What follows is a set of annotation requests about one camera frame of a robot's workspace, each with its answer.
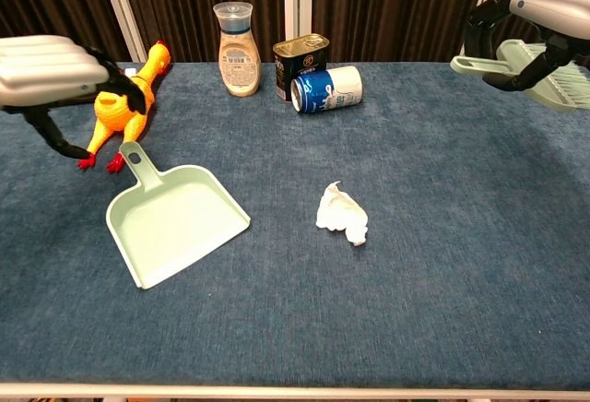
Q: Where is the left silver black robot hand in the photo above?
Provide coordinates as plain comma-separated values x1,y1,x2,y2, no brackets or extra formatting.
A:
0,35,148,160

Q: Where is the mint green hand broom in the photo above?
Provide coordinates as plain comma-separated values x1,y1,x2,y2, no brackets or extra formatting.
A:
450,38,590,112

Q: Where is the blue and white drink can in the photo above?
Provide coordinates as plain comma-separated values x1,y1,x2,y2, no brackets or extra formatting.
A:
289,65,364,116

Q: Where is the white paper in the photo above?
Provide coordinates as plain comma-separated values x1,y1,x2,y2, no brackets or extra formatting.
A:
315,181,370,247

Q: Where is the yellow rubber chicken toy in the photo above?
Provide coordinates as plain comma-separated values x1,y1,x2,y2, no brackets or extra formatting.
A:
77,40,172,174

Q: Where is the black and gold tin can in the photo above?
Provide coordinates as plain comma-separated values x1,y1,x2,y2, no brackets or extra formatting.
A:
272,34,331,102

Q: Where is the dark brown pleated curtain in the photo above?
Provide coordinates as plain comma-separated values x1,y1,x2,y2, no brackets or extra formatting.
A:
0,0,590,71

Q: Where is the white table frame rail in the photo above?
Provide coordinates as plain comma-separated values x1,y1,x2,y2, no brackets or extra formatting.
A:
0,381,590,402

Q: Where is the beige sauce bottle clear cap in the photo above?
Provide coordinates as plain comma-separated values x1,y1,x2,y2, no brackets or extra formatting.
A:
212,1,263,97

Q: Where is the mint green plastic dustpan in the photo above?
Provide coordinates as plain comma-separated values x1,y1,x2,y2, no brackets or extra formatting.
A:
105,140,253,290

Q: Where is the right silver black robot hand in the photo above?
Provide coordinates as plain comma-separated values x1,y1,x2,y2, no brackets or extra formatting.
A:
463,0,590,94

